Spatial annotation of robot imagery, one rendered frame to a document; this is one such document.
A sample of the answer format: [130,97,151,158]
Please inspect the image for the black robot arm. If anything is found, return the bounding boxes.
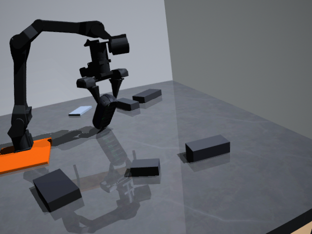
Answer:
[7,19,130,153]

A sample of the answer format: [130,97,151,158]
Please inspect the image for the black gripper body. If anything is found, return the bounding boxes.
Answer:
[76,56,129,89]

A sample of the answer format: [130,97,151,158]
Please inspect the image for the dark grey switch panel with green rocker switches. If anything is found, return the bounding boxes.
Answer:
[92,94,118,130]

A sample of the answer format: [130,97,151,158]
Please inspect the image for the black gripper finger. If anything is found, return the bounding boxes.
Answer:
[109,78,124,98]
[85,85,100,104]

